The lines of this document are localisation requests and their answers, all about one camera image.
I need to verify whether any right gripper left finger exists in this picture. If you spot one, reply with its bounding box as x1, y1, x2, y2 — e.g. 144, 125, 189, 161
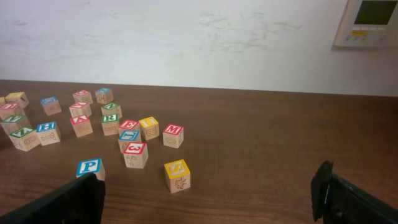
1, 174, 106, 224

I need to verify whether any blue X block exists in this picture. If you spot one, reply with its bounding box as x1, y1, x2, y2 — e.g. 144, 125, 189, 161
95, 88, 114, 104

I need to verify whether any red Y block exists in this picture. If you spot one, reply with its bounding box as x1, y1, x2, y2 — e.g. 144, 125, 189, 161
69, 102, 92, 117

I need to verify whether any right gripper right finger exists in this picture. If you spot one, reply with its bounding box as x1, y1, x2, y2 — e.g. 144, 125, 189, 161
310, 161, 397, 224

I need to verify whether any blue D block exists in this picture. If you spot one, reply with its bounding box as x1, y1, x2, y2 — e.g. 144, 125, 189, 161
40, 96, 62, 116

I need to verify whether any red 3 block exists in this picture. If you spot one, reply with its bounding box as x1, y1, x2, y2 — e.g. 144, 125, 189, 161
123, 142, 149, 169

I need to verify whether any wall control panel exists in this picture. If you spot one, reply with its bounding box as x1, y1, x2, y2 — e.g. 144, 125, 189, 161
334, 0, 397, 47

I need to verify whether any yellow S block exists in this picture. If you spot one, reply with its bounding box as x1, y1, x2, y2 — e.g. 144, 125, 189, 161
164, 159, 191, 194

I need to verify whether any green V block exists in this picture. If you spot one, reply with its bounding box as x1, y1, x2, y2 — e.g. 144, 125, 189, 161
1, 114, 32, 134

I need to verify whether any green N block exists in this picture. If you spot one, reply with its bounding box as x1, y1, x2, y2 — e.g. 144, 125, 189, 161
101, 102, 123, 118

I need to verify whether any yellow block near E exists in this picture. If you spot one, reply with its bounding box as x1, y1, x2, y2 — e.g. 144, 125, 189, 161
139, 116, 160, 141

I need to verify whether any blue P block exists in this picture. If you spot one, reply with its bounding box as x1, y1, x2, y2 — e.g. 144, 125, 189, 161
76, 158, 106, 181

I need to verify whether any green Z block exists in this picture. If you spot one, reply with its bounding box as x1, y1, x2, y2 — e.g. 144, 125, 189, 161
9, 127, 40, 152

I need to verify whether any blue T block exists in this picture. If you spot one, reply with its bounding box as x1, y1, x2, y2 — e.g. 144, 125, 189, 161
118, 130, 142, 153

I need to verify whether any green R block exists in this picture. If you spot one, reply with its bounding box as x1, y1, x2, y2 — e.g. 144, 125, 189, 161
101, 114, 119, 136

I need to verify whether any yellow block upper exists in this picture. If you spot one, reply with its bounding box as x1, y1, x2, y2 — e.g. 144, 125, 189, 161
5, 92, 29, 108

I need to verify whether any red M block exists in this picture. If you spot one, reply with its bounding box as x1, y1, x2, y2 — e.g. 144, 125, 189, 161
162, 124, 184, 149

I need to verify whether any red Q block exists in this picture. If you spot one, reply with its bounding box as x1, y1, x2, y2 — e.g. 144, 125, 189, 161
73, 90, 93, 104

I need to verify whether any red E block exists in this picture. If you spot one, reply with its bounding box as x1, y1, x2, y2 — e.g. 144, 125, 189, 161
118, 119, 141, 135

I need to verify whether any red U block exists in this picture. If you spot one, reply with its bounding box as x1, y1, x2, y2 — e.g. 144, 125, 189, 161
0, 103, 25, 120

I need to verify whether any blue H block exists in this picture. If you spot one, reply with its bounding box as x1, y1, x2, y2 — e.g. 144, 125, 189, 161
36, 121, 61, 146

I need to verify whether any red A block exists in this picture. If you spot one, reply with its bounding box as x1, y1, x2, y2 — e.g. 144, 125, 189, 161
70, 114, 93, 138

